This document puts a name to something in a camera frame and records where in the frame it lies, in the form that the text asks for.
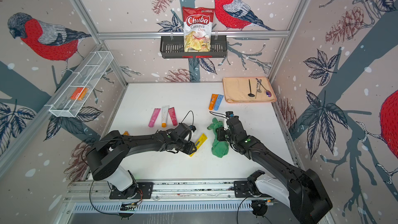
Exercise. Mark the black wire wall basket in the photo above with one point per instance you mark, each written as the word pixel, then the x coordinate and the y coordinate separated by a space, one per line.
pixel 173 48

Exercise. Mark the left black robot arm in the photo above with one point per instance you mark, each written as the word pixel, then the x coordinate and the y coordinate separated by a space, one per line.
pixel 105 157

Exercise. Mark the blue toothpaste tube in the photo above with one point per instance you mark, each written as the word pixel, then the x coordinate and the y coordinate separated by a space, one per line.
pixel 218 102

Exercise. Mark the yellow toothpaste tube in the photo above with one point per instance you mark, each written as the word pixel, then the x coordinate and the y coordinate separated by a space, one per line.
pixel 201 140

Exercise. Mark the orange packet in shelf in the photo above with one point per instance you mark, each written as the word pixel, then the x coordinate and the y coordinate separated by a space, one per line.
pixel 79 93

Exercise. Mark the orange toothpaste tube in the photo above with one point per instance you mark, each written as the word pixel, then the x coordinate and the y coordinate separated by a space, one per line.
pixel 212 101

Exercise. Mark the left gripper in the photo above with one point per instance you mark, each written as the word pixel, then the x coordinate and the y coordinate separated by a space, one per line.
pixel 190 150

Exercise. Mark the pink tray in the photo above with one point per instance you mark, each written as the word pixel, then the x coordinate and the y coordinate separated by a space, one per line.
pixel 248 89

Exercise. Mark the green cleaning cloth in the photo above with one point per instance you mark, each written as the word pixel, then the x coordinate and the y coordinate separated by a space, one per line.
pixel 219 149

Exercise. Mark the black spoon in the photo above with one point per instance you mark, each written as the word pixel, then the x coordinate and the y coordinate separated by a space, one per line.
pixel 250 94

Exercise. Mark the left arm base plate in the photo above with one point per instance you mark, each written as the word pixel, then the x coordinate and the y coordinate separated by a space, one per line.
pixel 140 190

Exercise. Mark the iridescent purple spoon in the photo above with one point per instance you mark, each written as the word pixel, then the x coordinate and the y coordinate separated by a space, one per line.
pixel 268 93

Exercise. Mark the white wire wall shelf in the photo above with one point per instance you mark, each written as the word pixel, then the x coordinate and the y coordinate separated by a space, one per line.
pixel 94 67

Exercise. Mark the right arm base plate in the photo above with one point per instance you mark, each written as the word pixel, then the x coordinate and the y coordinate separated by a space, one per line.
pixel 241 190

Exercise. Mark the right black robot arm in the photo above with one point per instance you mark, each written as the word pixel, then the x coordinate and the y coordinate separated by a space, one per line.
pixel 303 191

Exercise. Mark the white toothpaste tube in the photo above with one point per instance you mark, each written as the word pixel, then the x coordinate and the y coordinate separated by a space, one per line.
pixel 164 115

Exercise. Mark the red pink toothpaste tube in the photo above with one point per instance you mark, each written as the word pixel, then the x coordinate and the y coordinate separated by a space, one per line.
pixel 173 116

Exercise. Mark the patterned handle utensil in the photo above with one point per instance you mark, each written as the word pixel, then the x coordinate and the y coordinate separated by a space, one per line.
pixel 258 89

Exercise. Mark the magenta toothpaste tube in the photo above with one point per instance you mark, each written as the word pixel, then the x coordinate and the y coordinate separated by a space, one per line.
pixel 154 116

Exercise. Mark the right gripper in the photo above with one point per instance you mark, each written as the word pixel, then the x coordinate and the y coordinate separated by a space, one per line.
pixel 221 131

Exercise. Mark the Chuba cassava chips bag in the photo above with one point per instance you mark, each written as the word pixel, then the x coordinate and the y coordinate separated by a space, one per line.
pixel 197 26

